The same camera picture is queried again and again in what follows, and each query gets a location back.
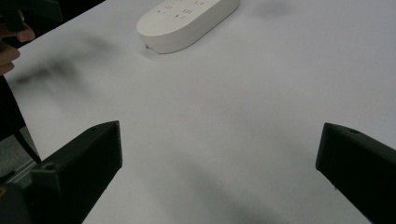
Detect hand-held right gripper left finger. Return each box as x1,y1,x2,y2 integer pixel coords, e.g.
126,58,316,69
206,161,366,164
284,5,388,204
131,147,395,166
30,120,123,224

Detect white power strip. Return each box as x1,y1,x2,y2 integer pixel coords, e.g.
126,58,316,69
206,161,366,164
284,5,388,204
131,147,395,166
135,0,241,55

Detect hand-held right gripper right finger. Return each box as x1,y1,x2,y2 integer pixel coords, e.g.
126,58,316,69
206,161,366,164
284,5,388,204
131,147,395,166
315,122,396,224

